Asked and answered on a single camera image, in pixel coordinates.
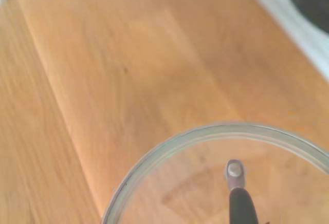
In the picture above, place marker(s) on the black cooking pot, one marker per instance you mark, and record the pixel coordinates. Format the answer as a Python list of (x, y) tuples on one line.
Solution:
[(313, 0)]

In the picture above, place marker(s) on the large wooden countertop board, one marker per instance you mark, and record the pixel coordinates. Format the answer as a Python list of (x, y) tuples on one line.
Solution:
[(128, 80)]

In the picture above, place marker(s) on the white electric stove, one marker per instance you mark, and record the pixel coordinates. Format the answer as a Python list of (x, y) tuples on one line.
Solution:
[(288, 21)]

